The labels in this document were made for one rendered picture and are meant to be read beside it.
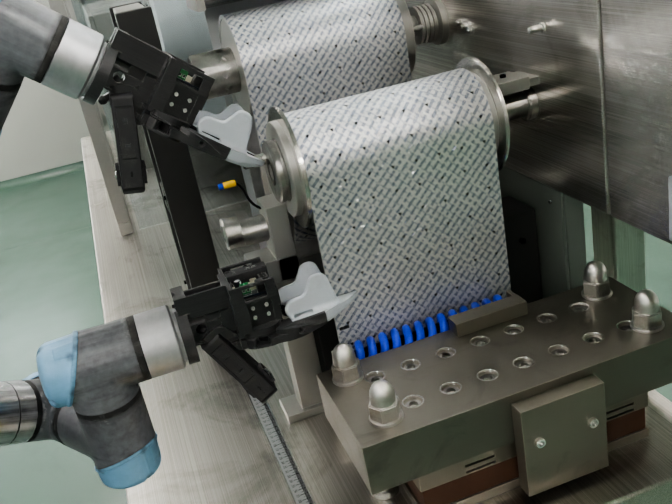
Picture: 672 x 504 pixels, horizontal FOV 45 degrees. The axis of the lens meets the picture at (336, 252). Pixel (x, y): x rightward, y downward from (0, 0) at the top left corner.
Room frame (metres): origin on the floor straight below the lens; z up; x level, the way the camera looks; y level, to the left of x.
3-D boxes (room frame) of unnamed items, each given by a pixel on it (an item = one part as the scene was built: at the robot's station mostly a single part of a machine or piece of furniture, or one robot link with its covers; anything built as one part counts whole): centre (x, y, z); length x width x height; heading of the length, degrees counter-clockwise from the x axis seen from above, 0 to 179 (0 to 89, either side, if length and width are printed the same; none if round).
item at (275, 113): (0.92, 0.03, 1.25); 0.15 x 0.01 x 0.15; 14
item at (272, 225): (0.94, 0.09, 1.05); 0.06 x 0.05 x 0.31; 104
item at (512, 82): (0.99, -0.25, 1.28); 0.06 x 0.05 x 0.02; 104
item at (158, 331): (0.82, 0.21, 1.11); 0.08 x 0.05 x 0.08; 14
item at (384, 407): (0.70, -0.02, 1.05); 0.04 x 0.04 x 0.04
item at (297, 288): (0.88, 0.03, 1.12); 0.09 x 0.03 x 0.06; 105
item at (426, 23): (1.23, -0.19, 1.34); 0.07 x 0.07 x 0.07; 14
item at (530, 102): (0.99, -0.25, 1.25); 0.07 x 0.04 x 0.04; 104
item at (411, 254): (0.89, -0.10, 1.11); 0.23 x 0.01 x 0.18; 104
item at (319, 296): (0.84, 0.03, 1.12); 0.09 x 0.03 x 0.06; 103
